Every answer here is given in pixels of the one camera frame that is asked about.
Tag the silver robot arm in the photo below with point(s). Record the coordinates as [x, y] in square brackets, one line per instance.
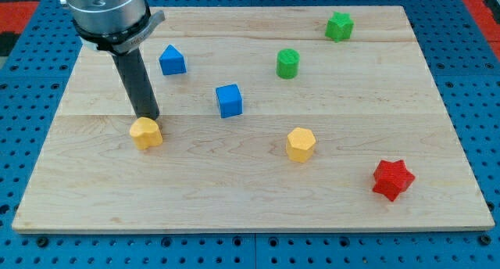
[115, 26]

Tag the yellow heart block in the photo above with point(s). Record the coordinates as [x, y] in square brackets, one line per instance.
[145, 133]

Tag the yellow hexagon block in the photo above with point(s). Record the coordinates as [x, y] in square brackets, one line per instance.
[300, 144]

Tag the blue triangle block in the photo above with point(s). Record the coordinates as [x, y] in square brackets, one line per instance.
[172, 61]

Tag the green star block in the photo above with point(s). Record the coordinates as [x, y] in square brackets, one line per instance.
[339, 27]

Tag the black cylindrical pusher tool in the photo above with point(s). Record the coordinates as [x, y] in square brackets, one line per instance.
[134, 76]

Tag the blue cube block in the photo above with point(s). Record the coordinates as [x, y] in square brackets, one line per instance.
[230, 100]

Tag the green cylinder block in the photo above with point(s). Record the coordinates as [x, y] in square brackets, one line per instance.
[287, 63]

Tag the red star block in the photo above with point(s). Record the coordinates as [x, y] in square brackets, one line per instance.
[392, 178]

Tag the wooden board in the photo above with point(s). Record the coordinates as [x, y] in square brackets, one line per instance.
[367, 99]

